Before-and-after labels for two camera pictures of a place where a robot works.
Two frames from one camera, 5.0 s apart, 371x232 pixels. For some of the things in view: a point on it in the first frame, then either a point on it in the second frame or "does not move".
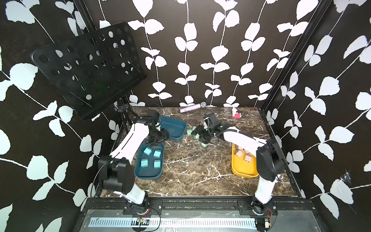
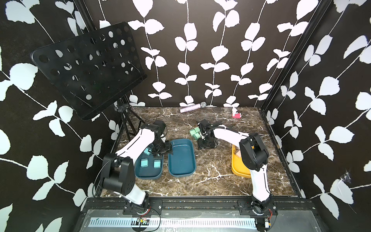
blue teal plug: (157, 164) does not move
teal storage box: (177, 128) to (182, 162)
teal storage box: (150, 172) does not move
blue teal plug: (148, 151) does not move
